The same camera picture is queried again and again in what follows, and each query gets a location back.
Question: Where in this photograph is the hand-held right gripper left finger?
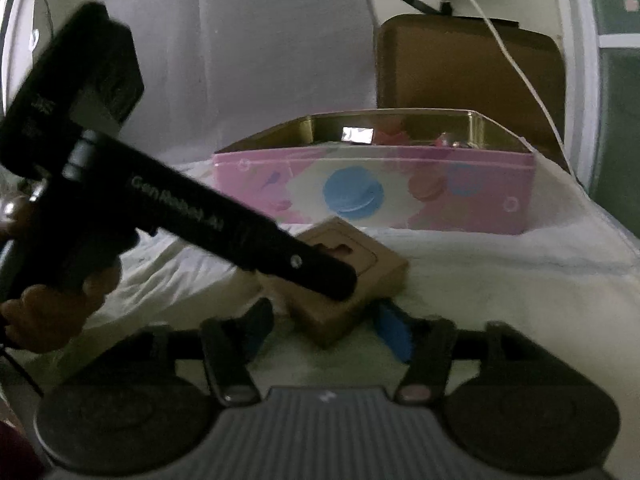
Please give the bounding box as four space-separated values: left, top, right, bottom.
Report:
90 299 275 406

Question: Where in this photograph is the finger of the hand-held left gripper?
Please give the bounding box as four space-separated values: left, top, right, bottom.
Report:
220 200 358 302

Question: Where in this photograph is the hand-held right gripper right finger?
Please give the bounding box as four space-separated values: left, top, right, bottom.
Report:
376 302 566 404

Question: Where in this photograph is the pink tin box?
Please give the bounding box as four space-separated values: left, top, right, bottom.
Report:
212 108 538 237

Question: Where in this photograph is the white charging cable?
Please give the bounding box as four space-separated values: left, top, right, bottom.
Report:
447 0 572 161

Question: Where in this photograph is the black strap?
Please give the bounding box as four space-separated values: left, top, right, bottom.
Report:
402 0 452 16

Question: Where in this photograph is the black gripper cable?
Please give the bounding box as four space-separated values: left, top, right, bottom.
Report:
0 342 43 398

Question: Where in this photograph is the brown cardboard box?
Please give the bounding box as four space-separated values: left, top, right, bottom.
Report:
285 216 410 349

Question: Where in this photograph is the grey backdrop board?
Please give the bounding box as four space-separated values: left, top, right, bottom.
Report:
102 0 378 166

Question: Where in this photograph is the person's left hand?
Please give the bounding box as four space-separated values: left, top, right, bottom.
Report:
0 260 122 353

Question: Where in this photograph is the white bedsheet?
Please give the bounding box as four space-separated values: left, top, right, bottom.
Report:
0 130 640 461

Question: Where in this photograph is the white window frame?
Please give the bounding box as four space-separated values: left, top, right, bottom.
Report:
547 0 640 241

